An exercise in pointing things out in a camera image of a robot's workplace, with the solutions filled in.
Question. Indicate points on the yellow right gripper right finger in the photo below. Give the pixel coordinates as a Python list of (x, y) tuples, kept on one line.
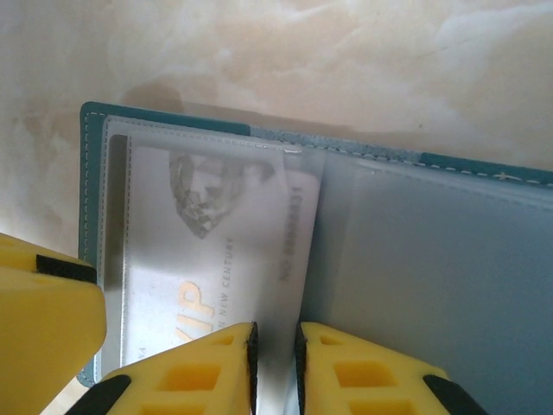
[(358, 380)]

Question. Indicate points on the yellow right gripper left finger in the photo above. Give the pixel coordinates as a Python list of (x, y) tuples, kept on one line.
[(194, 380)]

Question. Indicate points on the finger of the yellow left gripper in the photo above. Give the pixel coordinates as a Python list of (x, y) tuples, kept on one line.
[(47, 328)]

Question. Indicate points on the silver VIP diamond card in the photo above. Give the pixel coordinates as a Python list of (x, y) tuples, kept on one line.
[(207, 259)]

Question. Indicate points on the blue card holder wallet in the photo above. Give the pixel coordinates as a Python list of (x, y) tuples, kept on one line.
[(432, 259)]

